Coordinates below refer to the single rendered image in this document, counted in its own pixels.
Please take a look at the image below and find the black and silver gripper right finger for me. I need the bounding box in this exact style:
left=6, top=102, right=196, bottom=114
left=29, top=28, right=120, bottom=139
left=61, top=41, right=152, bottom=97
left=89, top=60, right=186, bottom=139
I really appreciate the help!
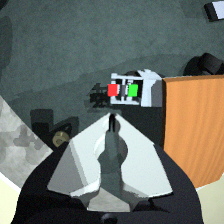
left=112, top=113, right=204, bottom=224

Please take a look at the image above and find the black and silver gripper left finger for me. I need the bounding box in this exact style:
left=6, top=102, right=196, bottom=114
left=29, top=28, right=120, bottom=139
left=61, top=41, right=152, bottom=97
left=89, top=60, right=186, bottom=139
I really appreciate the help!
left=10, top=113, right=112, bottom=224

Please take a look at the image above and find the wooden dolly with black caster wheels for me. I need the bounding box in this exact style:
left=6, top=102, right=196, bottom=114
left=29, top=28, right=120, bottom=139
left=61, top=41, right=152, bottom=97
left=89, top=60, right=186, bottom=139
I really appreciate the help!
left=108, top=53, right=224, bottom=189

